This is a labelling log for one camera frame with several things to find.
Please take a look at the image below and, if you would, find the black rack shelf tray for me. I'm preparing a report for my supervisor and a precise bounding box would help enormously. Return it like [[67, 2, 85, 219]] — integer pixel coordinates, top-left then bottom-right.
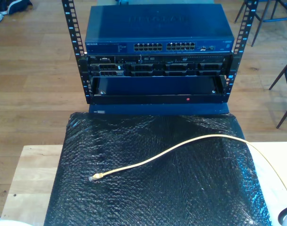
[[90, 75, 229, 105]]

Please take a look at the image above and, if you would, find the dark sneaker white sole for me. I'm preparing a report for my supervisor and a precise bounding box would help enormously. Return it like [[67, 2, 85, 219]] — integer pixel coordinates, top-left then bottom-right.
[[7, 0, 33, 15], [0, 0, 9, 15]]

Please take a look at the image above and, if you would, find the black rack frame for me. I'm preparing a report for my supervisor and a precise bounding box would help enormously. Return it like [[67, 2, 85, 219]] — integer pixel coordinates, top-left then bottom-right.
[[61, 0, 259, 105]]

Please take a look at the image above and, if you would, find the dark metal chair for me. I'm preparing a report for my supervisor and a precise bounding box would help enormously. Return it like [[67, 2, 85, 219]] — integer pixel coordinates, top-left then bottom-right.
[[234, 0, 247, 24], [269, 55, 287, 129]]

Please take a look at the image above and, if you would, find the black rack server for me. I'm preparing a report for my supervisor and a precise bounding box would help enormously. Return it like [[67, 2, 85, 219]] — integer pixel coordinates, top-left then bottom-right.
[[87, 54, 232, 78]]

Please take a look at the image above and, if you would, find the black bubble wrap mat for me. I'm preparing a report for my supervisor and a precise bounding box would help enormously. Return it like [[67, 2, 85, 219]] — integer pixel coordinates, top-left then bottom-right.
[[43, 112, 272, 226]]

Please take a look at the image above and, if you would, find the yellow network cable clear plug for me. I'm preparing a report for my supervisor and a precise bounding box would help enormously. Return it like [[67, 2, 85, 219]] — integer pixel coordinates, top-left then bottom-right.
[[88, 134, 287, 202]]

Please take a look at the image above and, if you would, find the blue network switch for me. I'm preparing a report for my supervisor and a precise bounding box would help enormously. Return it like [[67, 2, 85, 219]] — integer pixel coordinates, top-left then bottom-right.
[[84, 3, 235, 56]]

